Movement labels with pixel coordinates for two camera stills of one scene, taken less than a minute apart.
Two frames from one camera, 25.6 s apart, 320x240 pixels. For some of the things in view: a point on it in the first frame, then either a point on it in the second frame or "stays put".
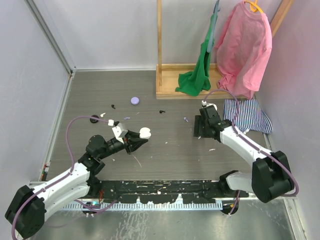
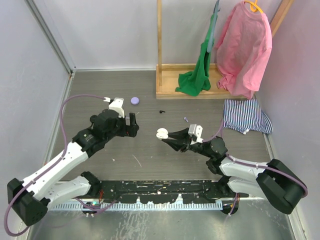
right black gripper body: (200, 127) → (191, 146)
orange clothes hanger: (254, 6) stays put
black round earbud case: (94, 120) stays put
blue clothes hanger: (210, 42) stays put
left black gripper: (133, 143) → (128, 130)
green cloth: (193, 82) stays put
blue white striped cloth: (250, 116) stays put
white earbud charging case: (145, 132) → (162, 133)
